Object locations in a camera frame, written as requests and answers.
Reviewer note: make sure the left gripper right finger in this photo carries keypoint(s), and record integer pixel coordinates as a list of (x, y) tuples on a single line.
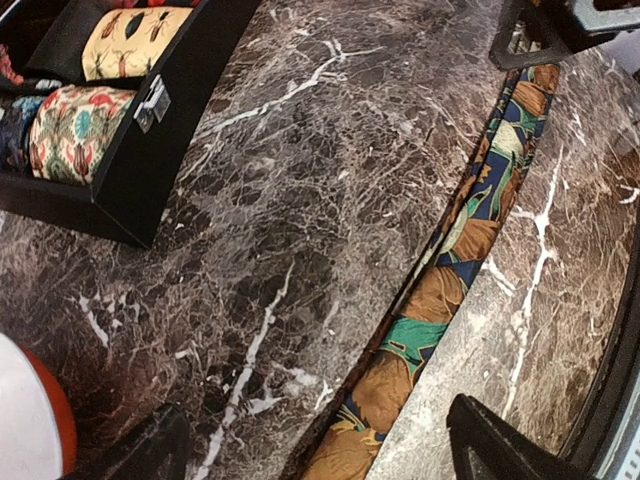
[(484, 446)]

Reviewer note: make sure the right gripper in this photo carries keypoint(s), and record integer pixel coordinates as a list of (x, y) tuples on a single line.
[(530, 37)]

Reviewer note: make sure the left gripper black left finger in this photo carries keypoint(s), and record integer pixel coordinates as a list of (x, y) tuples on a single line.
[(163, 437)]

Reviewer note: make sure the camouflage patterned necktie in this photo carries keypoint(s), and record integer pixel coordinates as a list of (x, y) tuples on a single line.
[(443, 277)]

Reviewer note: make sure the white and orange bowl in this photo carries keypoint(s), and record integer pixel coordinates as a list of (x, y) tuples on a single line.
[(38, 430)]

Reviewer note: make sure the floral dark rolled tie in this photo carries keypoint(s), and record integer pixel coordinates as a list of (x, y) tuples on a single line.
[(72, 131)]

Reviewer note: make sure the blue dotted rolled tie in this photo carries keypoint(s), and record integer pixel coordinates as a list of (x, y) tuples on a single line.
[(17, 116)]

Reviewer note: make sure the cream striped rolled tie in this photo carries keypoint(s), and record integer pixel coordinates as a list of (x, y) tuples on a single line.
[(128, 42)]

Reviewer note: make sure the black tie storage box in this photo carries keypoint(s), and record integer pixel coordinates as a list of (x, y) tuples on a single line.
[(41, 51)]

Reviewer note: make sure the black front rail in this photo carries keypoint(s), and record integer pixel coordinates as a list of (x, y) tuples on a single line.
[(609, 416)]

